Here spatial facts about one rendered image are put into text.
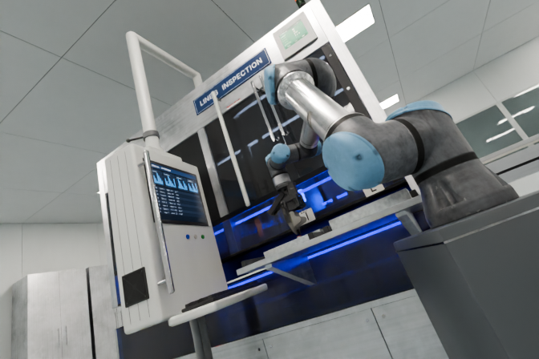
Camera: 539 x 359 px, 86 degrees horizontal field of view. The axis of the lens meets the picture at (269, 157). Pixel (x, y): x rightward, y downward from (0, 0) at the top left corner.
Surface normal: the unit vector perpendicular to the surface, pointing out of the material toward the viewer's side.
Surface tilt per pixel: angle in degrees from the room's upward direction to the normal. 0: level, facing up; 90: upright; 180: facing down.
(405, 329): 90
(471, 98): 90
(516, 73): 90
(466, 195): 72
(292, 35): 90
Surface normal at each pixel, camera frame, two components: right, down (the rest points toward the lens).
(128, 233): -0.38, -0.25
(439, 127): 0.10, -0.43
